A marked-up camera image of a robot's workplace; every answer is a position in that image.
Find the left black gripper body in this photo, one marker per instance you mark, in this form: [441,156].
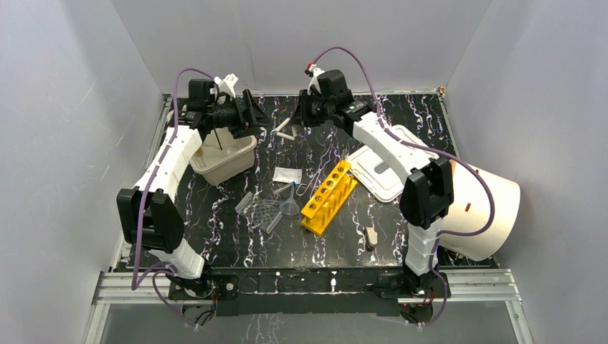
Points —
[241,114]

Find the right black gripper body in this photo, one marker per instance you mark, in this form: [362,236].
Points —
[312,110]

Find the black wire ring stand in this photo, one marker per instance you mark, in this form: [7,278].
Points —
[219,143]

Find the clear plastic zip bag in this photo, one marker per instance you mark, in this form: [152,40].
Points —
[287,175]

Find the clear plastic funnel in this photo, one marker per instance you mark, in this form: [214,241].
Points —
[290,206]

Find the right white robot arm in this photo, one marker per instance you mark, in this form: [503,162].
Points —
[426,176]

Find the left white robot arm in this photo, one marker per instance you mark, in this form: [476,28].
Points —
[149,218]

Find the beige plastic bin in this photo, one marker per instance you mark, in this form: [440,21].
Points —
[217,166]

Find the blue capped plastic tube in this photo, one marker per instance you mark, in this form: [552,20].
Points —
[284,188]

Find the yellow test tube rack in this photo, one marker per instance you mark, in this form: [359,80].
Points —
[328,199]

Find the white bin lid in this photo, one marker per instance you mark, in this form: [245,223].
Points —
[375,175]

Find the clear well plate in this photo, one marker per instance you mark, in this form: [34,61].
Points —
[261,214]

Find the small beige stopper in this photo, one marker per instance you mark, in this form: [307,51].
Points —
[371,238]

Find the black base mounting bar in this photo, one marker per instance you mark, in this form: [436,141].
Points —
[248,291]

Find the white centrifuge with orange lid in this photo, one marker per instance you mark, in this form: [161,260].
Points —
[471,210]

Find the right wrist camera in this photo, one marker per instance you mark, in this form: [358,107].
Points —
[313,71]

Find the aluminium frame rail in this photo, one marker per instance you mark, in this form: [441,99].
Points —
[466,285]

